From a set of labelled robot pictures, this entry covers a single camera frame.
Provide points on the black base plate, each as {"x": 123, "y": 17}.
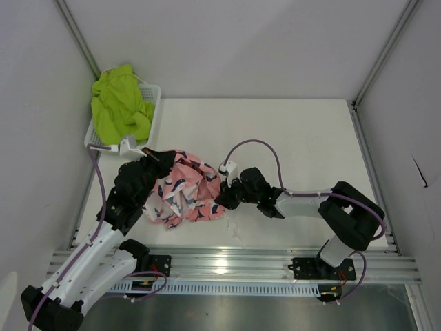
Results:
{"x": 307, "y": 268}
{"x": 160, "y": 263}

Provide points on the white plastic basket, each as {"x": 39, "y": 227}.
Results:
{"x": 149, "y": 92}

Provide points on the aluminium frame post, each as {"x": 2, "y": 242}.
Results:
{"x": 392, "y": 40}
{"x": 77, "y": 36}

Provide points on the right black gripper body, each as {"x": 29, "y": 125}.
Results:
{"x": 238, "y": 194}

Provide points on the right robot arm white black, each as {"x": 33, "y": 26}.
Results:
{"x": 355, "y": 220}

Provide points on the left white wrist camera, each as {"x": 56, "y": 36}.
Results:
{"x": 129, "y": 150}

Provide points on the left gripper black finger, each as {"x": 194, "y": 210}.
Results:
{"x": 166, "y": 165}
{"x": 152, "y": 154}

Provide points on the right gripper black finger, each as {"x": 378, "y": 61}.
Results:
{"x": 224, "y": 188}
{"x": 222, "y": 199}

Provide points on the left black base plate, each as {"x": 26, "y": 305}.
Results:
{"x": 160, "y": 263}

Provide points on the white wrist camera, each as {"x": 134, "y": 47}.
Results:
{"x": 228, "y": 170}
{"x": 129, "y": 150}

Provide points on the lime green shorts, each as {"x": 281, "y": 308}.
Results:
{"x": 118, "y": 108}

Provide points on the left aluminium frame post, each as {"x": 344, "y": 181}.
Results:
{"x": 77, "y": 36}

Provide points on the pink shark print shorts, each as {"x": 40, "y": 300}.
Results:
{"x": 187, "y": 193}

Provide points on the aluminium mounting rail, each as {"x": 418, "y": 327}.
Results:
{"x": 270, "y": 265}

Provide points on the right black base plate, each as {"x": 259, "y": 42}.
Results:
{"x": 307, "y": 268}

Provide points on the right aluminium frame post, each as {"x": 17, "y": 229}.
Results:
{"x": 392, "y": 40}

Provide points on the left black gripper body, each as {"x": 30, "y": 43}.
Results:
{"x": 151, "y": 178}

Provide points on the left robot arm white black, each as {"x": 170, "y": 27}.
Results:
{"x": 105, "y": 256}

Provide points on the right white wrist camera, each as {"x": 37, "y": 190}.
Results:
{"x": 228, "y": 170}

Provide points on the white slotted cable duct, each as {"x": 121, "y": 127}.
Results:
{"x": 222, "y": 288}

